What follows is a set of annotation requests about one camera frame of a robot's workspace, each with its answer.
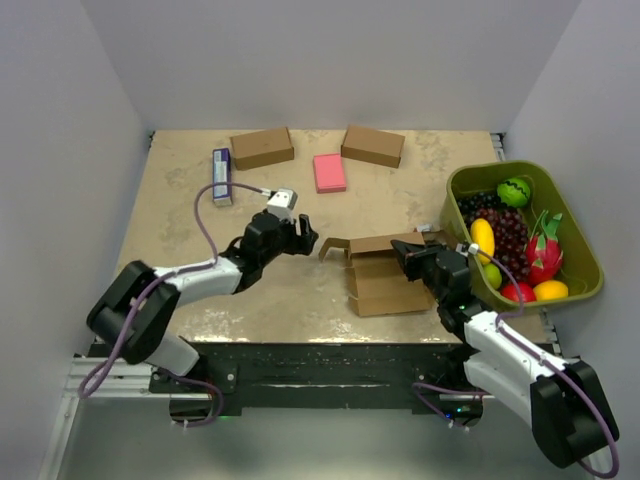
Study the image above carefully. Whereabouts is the left folded cardboard box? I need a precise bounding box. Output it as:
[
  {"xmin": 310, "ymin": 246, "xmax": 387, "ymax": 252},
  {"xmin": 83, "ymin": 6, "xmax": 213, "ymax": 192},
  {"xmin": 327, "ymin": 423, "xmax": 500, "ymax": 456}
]
[{"xmin": 230, "ymin": 127, "xmax": 295, "ymax": 171}]

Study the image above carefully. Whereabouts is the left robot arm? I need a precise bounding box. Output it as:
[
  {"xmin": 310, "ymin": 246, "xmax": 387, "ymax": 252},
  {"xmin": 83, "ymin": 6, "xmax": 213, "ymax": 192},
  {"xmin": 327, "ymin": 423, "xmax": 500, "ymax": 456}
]
[{"xmin": 87, "ymin": 211, "xmax": 319, "ymax": 392}]

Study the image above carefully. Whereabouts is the olive green plastic bin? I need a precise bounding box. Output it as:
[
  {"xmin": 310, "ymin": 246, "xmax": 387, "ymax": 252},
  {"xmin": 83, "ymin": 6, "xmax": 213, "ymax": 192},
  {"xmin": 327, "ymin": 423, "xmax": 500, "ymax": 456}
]
[{"xmin": 440, "ymin": 161, "xmax": 604, "ymax": 313}]

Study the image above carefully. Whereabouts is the green toy melon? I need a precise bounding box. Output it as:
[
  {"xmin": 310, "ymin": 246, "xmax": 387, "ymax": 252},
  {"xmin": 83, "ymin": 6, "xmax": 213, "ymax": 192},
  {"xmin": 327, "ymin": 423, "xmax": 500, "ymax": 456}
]
[{"xmin": 496, "ymin": 177, "xmax": 531, "ymax": 208}]

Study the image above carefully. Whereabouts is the black base frame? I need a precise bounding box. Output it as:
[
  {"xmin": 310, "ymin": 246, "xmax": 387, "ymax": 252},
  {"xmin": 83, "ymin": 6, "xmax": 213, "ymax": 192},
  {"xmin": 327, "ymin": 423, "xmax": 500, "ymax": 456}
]
[{"xmin": 144, "ymin": 341, "xmax": 506, "ymax": 426}]

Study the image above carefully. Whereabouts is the yellow toy lemon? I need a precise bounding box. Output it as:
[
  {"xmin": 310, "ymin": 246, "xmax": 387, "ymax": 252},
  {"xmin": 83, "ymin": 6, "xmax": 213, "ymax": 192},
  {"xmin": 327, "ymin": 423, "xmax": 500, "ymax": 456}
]
[{"xmin": 470, "ymin": 218, "xmax": 495, "ymax": 265}]

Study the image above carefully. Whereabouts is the folded cardboard box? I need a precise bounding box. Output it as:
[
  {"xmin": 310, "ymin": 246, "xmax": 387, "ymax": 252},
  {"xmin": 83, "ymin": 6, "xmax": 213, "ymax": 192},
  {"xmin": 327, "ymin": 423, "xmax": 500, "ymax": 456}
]
[
  {"xmin": 341, "ymin": 125, "xmax": 405, "ymax": 169},
  {"xmin": 230, "ymin": 127, "xmax": 295, "ymax": 171}
]

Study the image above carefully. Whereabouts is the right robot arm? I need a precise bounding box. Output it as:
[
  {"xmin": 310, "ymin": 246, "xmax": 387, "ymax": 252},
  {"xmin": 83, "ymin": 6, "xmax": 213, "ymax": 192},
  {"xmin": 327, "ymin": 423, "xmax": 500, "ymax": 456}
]
[{"xmin": 391, "ymin": 240, "xmax": 620, "ymax": 479}]

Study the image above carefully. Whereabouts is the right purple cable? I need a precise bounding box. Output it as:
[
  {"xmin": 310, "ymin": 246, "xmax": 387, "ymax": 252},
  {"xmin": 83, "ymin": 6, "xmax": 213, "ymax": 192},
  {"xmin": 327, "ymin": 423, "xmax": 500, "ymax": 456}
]
[{"xmin": 469, "ymin": 244, "xmax": 621, "ymax": 477}]

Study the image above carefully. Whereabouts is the purple cable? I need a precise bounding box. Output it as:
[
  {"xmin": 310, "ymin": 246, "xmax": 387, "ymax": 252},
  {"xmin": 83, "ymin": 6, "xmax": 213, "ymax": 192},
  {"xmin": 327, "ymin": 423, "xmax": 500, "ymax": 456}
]
[
  {"xmin": 78, "ymin": 182, "xmax": 271, "ymax": 400},
  {"xmin": 469, "ymin": 244, "xmax": 621, "ymax": 477}
]

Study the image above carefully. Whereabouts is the right folded cardboard box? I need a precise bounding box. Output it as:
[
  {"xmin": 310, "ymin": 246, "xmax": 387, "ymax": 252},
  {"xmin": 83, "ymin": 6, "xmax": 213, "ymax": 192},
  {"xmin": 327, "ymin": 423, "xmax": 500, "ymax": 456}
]
[{"xmin": 341, "ymin": 125, "xmax": 405, "ymax": 169}]

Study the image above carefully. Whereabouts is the brown cardboard box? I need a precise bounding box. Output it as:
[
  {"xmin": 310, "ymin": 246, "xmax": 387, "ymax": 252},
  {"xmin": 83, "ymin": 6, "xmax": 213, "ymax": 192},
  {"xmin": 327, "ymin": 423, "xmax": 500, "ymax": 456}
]
[{"xmin": 319, "ymin": 232, "xmax": 435, "ymax": 317}]

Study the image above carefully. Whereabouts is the red toy apple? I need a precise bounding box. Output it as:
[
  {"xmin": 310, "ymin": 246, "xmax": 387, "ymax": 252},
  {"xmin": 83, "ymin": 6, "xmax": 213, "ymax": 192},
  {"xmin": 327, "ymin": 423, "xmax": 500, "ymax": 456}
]
[{"xmin": 500, "ymin": 282, "xmax": 537, "ymax": 303}]

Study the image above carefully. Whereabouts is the green toy lime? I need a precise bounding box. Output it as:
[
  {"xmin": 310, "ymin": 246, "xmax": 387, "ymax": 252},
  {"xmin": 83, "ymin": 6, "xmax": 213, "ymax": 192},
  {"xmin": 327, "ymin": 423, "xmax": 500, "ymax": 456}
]
[{"xmin": 483, "ymin": 263, "xmax": 503, "ymax": 291}]

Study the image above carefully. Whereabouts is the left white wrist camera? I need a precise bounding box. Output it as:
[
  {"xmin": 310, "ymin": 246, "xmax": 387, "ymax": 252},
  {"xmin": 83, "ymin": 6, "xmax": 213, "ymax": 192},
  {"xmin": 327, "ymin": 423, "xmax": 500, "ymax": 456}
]
[{"xmin": 259, "ymin": 188, "xmax": 298, "ymax": 223}]

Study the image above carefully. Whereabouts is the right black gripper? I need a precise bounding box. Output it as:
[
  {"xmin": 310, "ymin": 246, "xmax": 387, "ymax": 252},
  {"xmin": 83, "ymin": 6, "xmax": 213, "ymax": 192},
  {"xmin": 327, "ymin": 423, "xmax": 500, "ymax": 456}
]
[{"xmin": 391, "ymin": 241, "xmax": 447, "ymax": 305}]

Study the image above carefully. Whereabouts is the black grape bunch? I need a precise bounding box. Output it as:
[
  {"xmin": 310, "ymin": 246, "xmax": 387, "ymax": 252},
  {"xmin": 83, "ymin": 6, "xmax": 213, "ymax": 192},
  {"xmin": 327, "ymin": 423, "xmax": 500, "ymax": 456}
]
[{"xmin": 457, "ymin": 192, "xmax": 506, "ymax": 216}]

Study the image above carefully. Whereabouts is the aluminium rail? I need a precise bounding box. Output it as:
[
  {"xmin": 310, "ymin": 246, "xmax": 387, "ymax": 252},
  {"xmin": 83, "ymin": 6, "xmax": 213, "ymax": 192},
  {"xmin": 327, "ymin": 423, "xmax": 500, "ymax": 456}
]
[{"xmin": 62, "ymin": 354, "xmax": 596, "ymax": 401}]

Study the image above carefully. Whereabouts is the pink sticky note pad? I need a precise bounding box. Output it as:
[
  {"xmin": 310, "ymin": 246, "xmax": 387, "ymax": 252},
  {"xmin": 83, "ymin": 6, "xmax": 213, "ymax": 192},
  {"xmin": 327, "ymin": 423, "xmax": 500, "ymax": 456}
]
[{"xmin": 313, "ymin": 153, "xmax": 347, "ymax": 194}]

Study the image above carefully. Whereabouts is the purple toothpaste box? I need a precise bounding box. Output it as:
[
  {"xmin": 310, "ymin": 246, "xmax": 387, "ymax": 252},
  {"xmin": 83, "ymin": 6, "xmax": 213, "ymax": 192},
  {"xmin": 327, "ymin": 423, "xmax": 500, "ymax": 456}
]
[{"xmin": 212, "ymin": 148, "xmax": 233, "ymax": 207}]

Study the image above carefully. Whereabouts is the orange yellow mango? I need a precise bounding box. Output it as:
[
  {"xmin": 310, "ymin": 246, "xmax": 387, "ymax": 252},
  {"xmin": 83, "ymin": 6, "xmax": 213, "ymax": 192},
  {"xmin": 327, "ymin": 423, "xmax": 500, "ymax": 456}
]
[{"xmin": 533, "ymin": 280, "xmax": 569, "ymax": 302}]

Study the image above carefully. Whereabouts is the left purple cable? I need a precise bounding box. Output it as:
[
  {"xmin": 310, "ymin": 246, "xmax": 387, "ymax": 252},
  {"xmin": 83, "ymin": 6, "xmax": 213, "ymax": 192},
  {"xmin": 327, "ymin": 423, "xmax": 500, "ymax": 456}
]
[{"xmin": 78, "ymin": 182, "xmax": 271, "ymax": 400}]

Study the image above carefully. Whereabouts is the dark red grape bunch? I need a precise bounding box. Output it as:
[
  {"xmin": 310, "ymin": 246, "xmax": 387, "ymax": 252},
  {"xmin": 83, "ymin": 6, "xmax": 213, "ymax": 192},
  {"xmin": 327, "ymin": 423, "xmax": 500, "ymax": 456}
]
[{"xmin": 465, "ymin": 208, "xmax": 529, "ymax": 281}]

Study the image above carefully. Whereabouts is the pink dragon fruit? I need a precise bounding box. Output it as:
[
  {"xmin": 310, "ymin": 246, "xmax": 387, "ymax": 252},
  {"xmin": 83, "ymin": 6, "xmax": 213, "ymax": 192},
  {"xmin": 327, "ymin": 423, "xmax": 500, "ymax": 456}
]
[{"xmin": 525, "ymin": 210, "xmax": 563, "ymax": 286}]

